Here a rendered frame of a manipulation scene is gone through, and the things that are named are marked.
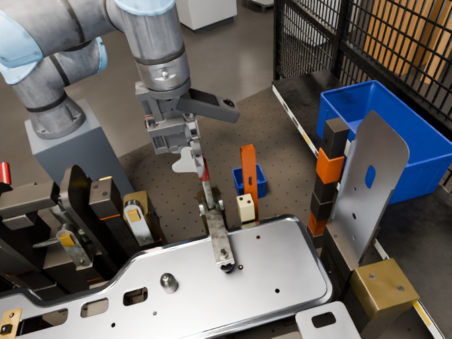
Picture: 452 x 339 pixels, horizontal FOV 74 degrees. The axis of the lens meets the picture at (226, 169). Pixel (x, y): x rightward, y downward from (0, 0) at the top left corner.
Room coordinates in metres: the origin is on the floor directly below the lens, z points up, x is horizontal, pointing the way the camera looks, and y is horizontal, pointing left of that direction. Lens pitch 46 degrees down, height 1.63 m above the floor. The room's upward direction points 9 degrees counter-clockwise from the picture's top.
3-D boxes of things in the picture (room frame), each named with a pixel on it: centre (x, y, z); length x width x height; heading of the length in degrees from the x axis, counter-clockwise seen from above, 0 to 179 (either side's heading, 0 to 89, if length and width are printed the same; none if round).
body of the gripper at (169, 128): (0.43, 0.08, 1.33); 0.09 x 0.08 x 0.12; 97
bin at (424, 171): (0.53, -0.38, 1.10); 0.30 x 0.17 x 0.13; 7
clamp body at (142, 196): (0.48, 0.23, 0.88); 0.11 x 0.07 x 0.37; 7
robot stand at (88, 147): (0.81, 0.49, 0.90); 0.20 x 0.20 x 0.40; 26
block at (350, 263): (0.32, -0.23, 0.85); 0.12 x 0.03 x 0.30; 7
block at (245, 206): (0.43, -0.03, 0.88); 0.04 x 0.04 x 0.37; 7
